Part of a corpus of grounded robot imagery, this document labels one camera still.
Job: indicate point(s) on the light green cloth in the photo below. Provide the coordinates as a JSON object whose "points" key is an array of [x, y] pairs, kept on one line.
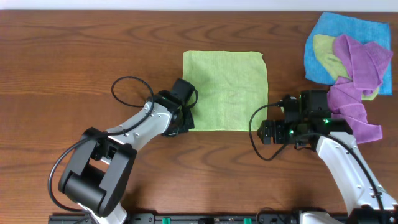
{"points": [[231, 86]]}

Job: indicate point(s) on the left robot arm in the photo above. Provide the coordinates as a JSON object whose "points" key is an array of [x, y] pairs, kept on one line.
{"points": [[98, 171]]}

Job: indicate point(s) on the olive green cloth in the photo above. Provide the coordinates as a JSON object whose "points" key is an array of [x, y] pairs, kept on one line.
{"points": [[329, 59]]}

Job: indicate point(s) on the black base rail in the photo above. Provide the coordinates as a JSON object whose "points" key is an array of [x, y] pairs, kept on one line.
{"points": [[148, 218]]}

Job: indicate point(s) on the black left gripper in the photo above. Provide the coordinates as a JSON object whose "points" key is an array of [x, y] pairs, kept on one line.
{"points": [[190, 126]]}

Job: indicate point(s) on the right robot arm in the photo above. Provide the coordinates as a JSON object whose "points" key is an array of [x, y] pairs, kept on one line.
{"points": [[365, 198]]}

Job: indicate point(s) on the purple cloth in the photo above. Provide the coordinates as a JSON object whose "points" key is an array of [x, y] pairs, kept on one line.
{"points": [[356, 116]]}

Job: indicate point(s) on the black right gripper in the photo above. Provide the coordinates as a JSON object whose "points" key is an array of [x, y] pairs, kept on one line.
{"points": [[277, 126]]}

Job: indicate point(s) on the blue cloth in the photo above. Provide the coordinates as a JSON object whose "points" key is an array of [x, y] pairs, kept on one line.
{"points": [[335, 25]]}

